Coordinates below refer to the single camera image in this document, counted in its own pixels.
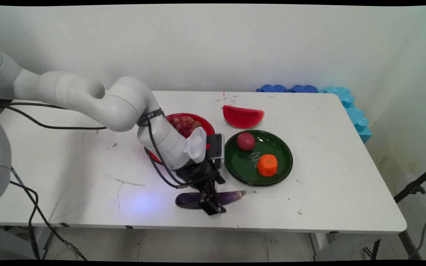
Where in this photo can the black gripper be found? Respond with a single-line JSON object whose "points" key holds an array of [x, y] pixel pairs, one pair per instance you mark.
{"points": [[194, 173]]}

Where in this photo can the orange fruit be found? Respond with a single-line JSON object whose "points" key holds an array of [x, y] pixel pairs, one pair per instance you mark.
{"points": [[267, 165]]}

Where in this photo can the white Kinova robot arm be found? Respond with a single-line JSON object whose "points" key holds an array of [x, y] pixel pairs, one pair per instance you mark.
{"points": [[68, 92]]}

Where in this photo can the purple eggplant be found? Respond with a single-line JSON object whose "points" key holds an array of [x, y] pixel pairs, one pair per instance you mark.
{"points": [[187, 200]]}

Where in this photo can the dark green plate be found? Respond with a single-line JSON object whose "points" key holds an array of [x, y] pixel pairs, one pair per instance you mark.
{"points": [[242, 167]]}

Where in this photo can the red apple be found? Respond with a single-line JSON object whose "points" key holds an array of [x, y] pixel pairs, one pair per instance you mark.
{"points": [[246, 142]]}

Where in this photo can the red plate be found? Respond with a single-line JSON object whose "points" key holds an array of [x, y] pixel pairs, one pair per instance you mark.
{"points": [[202, 122]]}

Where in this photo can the bunch of red grapes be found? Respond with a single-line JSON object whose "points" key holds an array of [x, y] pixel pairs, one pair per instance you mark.
{"points": [[183, 123]]}

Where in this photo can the watermelon slice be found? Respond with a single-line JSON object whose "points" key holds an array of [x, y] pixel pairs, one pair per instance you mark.
{"points": [[242, 118]]}

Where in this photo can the dark blue foam mat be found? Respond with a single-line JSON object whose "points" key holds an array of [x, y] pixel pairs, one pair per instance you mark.
{"points": [[272, 88], [304, 88]]}

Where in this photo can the grey table leg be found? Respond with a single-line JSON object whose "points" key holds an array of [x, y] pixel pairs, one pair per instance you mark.
{"points": [[322, 245]]}

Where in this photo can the light blue foam mat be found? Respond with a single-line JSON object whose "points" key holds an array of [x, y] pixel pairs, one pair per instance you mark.
{"points": [[353, 112]]}

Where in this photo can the black tripod stand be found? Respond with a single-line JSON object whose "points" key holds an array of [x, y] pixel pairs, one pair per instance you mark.
{"points": [[414, 187]]}

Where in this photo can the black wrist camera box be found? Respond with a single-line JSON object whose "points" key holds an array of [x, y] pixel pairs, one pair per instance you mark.
{"points": [[215, 146]]}

